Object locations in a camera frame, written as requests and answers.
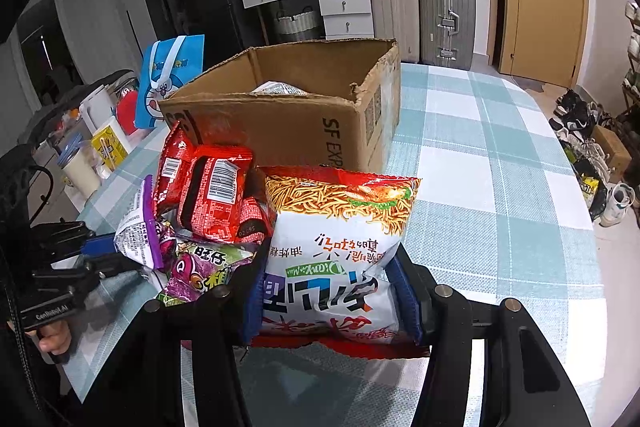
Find silver suitcase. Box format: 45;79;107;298
417;0;477;70

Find cream plastic tumbler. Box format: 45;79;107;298
57;134;101;200

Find small brown cardboard carton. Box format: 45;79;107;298
590;125;631;170

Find red barcode snack packet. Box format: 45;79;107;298
179;146;256;244

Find person's left hand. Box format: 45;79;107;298
38;321;72;356

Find tall red snack bag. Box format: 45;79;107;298
152;121;197;214

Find white drawer desk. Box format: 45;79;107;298
241;0;376;40

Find white jug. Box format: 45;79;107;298
80;84;118;132

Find beige suitcase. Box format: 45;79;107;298
366;0;421;64

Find white red noodle snack bag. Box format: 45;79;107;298
252;164;432;360

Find brown cardboard box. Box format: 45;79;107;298
159;38;402;172

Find scattered loose shoes pile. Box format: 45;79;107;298
549;88;640;228

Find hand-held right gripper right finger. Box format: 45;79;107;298
387;247;593;427

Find woven laundry basket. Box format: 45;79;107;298
272;4;326;44

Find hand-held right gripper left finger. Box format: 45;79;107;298
80;249;273;427

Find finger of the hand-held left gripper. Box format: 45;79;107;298
79;233;120;259
82;254;151;283

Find red paper bag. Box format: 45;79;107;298
116;89;140;135

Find grey white snack bag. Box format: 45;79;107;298
250;80;311;96

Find blue cartoon tote bag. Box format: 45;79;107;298
135;34;206;130

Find purple grape candy bag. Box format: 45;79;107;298
155;222;261;308

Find yellow drink carton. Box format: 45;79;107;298
91;117;133;172

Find white purple snack bag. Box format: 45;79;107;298
114;177;166;270

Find rows of racked shoes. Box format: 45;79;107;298
624;1;640;88

